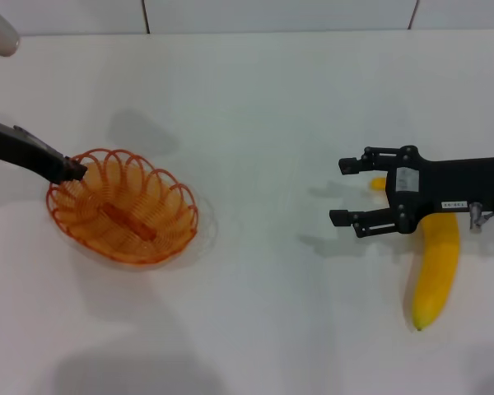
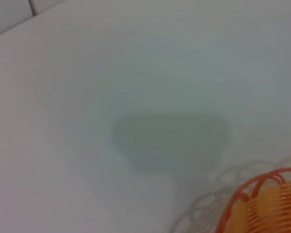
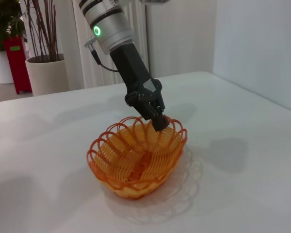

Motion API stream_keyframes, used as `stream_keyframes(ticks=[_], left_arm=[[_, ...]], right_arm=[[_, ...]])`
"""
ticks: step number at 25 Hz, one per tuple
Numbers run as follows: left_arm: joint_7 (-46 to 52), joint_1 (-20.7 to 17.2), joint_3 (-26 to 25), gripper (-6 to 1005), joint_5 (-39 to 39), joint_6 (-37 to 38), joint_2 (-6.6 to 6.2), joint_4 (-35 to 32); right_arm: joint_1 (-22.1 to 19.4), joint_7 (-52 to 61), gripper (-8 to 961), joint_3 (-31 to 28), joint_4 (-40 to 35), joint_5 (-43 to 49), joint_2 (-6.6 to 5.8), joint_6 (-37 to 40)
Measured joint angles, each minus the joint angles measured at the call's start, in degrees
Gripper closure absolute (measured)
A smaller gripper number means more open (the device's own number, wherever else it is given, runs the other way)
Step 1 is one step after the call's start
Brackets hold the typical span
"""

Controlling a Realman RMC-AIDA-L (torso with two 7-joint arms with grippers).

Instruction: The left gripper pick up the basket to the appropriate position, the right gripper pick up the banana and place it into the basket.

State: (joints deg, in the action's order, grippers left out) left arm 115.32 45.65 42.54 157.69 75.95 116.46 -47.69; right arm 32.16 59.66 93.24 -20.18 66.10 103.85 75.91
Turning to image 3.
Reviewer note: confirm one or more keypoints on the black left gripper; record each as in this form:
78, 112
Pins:
133, 70

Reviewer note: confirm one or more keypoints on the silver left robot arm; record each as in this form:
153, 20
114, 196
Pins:
106, 21

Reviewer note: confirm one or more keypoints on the white ribbed radiator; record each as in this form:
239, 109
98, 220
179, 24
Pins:
75, 43

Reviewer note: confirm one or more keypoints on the beige plant pot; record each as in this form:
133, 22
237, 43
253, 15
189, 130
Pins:
48, 77

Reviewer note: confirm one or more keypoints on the red-stemmed potted plant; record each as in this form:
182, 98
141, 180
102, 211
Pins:
43, 29

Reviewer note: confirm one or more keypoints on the red stand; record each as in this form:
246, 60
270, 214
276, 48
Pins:
19, 68

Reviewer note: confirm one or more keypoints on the white plant pot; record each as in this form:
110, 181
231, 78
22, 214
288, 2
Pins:
2, 68

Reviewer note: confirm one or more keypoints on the green leafy potted plant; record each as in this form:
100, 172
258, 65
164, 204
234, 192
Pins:
2, 21

